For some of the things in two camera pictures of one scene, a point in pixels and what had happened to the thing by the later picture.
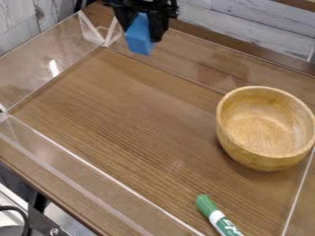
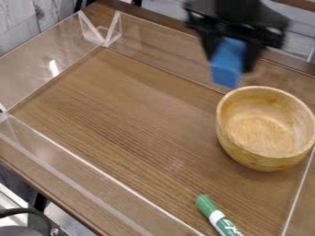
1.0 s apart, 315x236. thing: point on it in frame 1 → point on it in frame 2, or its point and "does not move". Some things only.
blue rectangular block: (138, 34) → (229, 61)
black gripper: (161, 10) → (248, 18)
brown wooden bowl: (265, 127) does not move
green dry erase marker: (225, 225) does not move
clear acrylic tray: (182, 142) does not move
